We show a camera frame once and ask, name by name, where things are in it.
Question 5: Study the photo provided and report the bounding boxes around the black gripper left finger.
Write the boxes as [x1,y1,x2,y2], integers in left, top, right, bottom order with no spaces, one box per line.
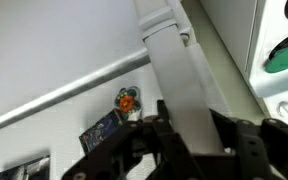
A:
[61,100,201,180]

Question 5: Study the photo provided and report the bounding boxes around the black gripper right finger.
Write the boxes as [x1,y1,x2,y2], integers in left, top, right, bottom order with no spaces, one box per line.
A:
[211,110,288,180]

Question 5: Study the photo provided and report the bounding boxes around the white refrigerator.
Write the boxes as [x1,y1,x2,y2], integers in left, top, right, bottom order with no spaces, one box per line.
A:
[0,0,267,180]

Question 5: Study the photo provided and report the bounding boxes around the orange flower fridge magnet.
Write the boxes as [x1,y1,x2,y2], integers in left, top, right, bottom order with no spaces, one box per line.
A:
[114,86,142,120]

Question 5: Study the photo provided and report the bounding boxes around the white stove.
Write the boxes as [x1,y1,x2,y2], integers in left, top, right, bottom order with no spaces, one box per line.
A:
[200,0,288,128]

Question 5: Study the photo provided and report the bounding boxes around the dark blue rectangular magnet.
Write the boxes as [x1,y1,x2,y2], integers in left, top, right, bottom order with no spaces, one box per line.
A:
[79,108,124,154]

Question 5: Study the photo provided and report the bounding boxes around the green silicone pot holder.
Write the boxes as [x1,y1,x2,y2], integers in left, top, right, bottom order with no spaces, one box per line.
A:
[265,37,288,73]

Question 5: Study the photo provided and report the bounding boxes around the black white photo magnet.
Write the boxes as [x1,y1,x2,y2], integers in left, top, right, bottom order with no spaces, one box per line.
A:
[0,155,51,180]

